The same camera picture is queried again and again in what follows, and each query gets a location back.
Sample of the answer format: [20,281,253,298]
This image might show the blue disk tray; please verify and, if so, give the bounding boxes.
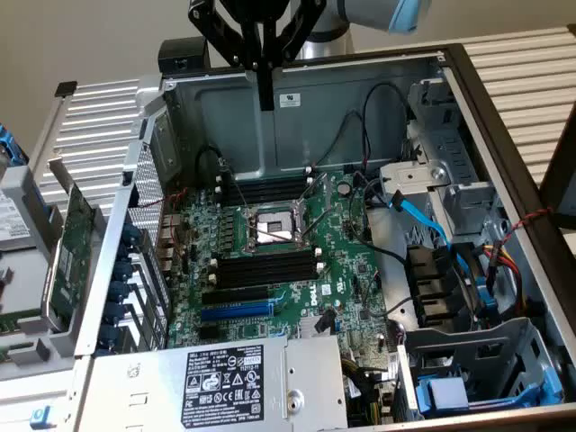
[414,366,564,418]

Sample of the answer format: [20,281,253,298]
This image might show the black box device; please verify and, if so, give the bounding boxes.
[157,38,211,76]

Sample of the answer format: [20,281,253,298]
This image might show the long blue expansion slot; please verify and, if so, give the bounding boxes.
[199,301,275,322]

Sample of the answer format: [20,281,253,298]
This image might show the metal CPU socket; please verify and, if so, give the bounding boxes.
[242,197,314,257]

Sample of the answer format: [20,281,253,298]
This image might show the dark blue card clip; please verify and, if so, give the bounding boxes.
[120,223,143,248]
[112,259,135,283]
[109,279,131,302]
[97,324,122,351]
[103,301,127,325]

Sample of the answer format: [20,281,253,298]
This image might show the blue case latch button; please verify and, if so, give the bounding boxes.
[30,404,53,428]

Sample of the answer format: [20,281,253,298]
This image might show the blue disk rail frame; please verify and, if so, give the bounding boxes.
[0,123,29,170]

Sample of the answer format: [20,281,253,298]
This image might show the yellow red power wires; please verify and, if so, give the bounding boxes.
[481,240,530,319]

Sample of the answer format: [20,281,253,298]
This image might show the long black expansion slot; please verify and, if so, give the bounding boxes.
[200,286,272,306]

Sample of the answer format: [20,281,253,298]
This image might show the silver drive cage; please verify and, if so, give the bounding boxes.
[376,76,512,239]

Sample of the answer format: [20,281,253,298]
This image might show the silver power supply unit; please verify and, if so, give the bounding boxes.
[74,335,350,432]

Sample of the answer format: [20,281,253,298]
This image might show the thick black case cable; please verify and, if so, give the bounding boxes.
[348,170,410,267]

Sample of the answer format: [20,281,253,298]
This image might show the small silver chipset heatsink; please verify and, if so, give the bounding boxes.
[297,314,326,339]

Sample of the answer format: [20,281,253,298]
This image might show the dark upright panel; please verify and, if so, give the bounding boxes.
[539,101,576,230]

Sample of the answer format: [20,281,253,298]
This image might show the thin metal locking lever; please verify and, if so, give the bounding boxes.
[301,207,334,239]

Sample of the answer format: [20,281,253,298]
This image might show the open grey PC case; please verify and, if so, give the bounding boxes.
[74,42,576,432]

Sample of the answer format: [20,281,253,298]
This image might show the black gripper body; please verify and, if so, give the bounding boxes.
[218,0,293,23]

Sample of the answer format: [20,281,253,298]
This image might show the small black wire loop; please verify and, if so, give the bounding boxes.
[193,144,226,181]

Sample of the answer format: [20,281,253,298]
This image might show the black fan shroud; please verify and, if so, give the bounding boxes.
[403,242,479,329]

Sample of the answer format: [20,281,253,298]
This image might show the red black twisted wire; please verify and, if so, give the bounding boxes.
[499,206,555,248]
[134,186,189,211]

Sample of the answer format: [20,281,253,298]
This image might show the green Dell motherboard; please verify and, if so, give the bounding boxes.
[164,168,397,361]

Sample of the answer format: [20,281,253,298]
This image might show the thin black wire loop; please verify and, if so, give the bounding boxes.
[361,82,413,175]

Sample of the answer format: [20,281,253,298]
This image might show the grey parts rack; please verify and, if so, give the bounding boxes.
[0,164,98,383]

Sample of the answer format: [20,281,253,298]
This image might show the grey metal disk bay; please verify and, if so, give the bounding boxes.
[395,316,567,422]

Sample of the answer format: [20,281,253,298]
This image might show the silver Toshiba hard disk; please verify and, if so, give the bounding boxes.
[0,188,35,251]

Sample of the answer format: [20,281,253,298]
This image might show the green graphics card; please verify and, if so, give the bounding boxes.
[40,155,98,334]

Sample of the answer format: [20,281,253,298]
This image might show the blue SATA wire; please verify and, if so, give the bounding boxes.
[390,189,499,319]

